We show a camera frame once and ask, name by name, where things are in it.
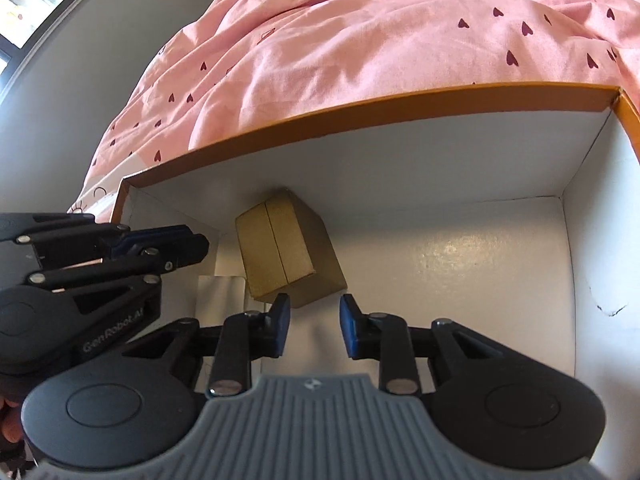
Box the person's left hand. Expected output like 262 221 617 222
0 395 24 446

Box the orange cardboard box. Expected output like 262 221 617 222
107 85 640 466

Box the pink heart print blanket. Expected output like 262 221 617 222
75 0 640 221

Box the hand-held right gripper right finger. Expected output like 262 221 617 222
339 294 506 395

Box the dark framed window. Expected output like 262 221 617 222
0 0 108 61

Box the small brown cardboard box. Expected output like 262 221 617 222
235 187 348 309

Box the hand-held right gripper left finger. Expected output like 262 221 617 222
122 292 292 398

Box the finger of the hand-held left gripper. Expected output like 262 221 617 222
27 232 211 302
0 212 194 267

